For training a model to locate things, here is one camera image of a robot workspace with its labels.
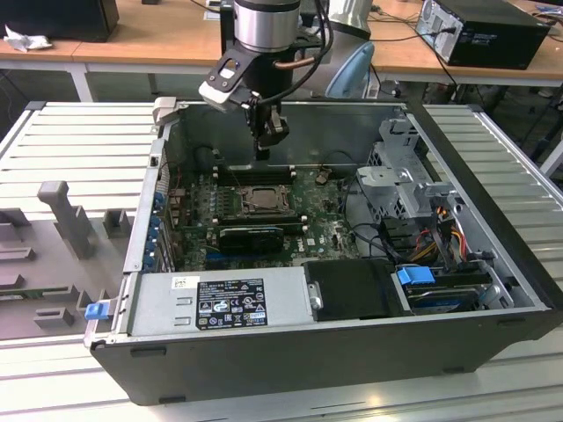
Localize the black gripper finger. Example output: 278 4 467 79
245 99 264 149
257 104 290 160

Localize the silver square CPU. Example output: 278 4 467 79
252 188 283 208

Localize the metal socket cover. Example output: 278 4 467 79
240 185 295 215

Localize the black RAM slot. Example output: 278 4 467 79
215 214 307 225
217 164 296 177
217 174 296 186
215 222 308 234

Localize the CPU socket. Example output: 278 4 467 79
239 184 296 217

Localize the black graphics card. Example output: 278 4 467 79
218 226 285 255

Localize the green motherboard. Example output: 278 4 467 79
169 169 366 272

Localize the wooden desk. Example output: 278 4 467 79
367 0 563 87
0 0 237 103

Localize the silver metal disk bay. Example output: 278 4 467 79
355 117 463 225

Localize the blue card retainer strip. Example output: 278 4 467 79
147 186 165 270

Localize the black plastic shroud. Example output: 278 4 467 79
303 258 413 322

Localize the hard disk in blue carrier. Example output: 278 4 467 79
395 265 483 316

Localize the silver power supply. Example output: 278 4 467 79
127 266 316 338

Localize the black box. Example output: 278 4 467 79
0 0 121 44

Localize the black desktop computer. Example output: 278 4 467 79
415 0 553 71

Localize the black open PC case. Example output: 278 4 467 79
83 97 563 408

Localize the crumpled white paper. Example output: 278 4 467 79
3 24 54 53

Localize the blue plastic case latch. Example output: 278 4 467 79
83 302 109 321

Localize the grey parts rack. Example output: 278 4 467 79
0 179 137 342

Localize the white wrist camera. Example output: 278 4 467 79
198 47 255 114

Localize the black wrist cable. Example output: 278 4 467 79
257 0 335 106

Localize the grey case release handle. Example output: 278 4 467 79
151 97 179 129

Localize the black wire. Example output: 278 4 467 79
345 175 399 261

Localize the black power cable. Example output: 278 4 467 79
420 26 459 85

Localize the orange yellow wire bundle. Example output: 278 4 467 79
413 222 468 261

